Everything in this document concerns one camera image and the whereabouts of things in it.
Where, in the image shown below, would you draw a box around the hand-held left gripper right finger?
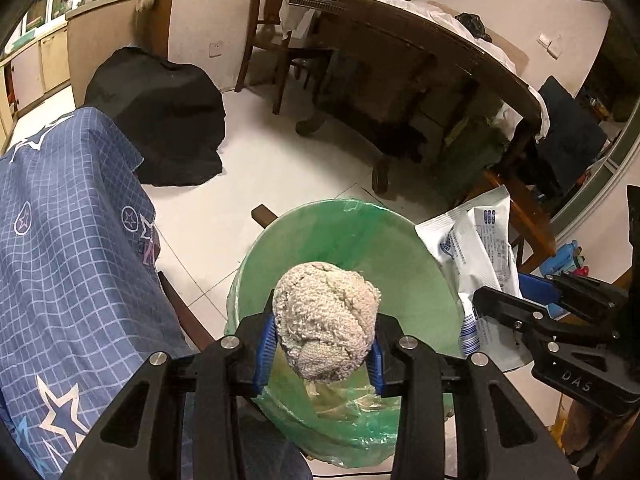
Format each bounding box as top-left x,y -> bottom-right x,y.
365,312 -> 581,480

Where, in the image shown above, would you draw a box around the green-lined trash bin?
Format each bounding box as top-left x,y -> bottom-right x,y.
223,199 -> 482,472

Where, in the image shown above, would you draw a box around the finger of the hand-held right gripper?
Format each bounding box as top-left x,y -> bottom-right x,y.
517,270 -> 628,322
472,285 -> 566,358

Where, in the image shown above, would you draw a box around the black cloth cover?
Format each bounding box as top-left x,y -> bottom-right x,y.
84,46 -> 227,188

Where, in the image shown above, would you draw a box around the blue and red bottle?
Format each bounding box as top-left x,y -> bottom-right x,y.
542,239 -> 593,319

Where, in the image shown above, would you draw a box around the white plastic package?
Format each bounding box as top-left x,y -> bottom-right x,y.
414,185 -> 534,374

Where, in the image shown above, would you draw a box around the beige towel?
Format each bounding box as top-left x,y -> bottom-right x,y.
272,261 -> 382,383

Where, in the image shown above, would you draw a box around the black plastic bag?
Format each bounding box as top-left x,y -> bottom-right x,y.
454,11 -> 494,44

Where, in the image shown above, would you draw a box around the blue checked star tablecloth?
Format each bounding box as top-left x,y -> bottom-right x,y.
0,106 -> 201,480

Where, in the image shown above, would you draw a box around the chair with dark cushion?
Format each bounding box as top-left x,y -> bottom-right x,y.
530,76 -> 609,197

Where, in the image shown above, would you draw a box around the white table cover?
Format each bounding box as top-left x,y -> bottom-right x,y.
278,0 -> 551,142

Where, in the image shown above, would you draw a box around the small wooden block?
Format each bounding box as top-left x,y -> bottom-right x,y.
251,204 -> 279,229

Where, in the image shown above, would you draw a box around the beige kitchen cabinets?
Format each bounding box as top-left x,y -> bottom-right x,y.
0,7 -> 72,142

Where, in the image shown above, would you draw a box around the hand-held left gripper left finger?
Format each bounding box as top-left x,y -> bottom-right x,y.
61,300 -> 281,480

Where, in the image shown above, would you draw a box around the white wall switch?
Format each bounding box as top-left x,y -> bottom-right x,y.
537,32 -> 566,59

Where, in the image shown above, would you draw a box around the orange-brown wooden chair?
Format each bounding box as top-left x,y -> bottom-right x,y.
467,169 -> 559,275

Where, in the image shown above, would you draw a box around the dark wooden chair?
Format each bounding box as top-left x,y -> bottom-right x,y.
235,0 -> 337,116

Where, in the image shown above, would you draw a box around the dark wooden dining table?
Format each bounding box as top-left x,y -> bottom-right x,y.
286,0 -> 551,197

